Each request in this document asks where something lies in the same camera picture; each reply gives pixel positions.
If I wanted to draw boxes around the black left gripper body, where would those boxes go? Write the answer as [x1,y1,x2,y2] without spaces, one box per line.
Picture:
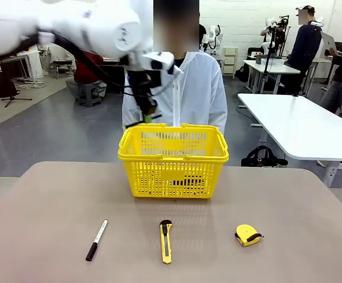
[127,68,163,115]

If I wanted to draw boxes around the person in white jacket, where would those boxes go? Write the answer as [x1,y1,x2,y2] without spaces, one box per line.
[121,0,229,136]

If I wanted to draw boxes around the person in red sweater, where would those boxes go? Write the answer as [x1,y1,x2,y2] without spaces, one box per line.
[65,51,109,100]

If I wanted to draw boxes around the yellow plastic shopping basket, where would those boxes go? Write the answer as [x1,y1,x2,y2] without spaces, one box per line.
[117,123,230,199]

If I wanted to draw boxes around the person in navy sweater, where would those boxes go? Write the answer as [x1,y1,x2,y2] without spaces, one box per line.
[284,5,323,97]

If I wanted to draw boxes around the grey plastic stool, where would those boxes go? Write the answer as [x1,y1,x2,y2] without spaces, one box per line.
[76,82,103,108]

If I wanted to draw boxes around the white drawer cabinet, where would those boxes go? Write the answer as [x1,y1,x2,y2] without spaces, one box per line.
[223,46,239,80]

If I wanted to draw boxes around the black bag on floor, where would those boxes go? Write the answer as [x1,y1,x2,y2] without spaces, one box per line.
[241,144,290,168]

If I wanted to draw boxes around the yellow utility knife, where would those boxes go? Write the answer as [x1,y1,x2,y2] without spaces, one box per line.
[159,219,173,265]

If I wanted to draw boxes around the white table with black pole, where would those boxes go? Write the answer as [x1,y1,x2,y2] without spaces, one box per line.
[242,57,302,95]

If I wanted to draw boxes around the cluttered white work table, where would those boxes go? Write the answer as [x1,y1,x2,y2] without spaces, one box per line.
[0,50,42,91]

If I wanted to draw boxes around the white marker with black cap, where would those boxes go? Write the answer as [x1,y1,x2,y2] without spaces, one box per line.
[85,219,109,262]

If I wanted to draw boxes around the black tripod stand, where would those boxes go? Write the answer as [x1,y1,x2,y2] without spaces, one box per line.
[0,57,34,108]

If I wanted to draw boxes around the large white table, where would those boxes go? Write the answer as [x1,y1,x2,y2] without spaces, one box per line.
[236,92,342,189]

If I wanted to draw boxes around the yellow tape measure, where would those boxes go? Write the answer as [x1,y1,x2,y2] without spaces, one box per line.
[234,223,265,248]

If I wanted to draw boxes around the silver laptop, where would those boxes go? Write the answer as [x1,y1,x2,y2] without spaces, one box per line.
[320,30,342,58]

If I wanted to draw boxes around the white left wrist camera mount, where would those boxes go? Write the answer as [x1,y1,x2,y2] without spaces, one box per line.
[137,50,185,77]

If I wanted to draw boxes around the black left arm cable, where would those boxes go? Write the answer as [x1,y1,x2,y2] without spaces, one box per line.
[52,31,163,98]

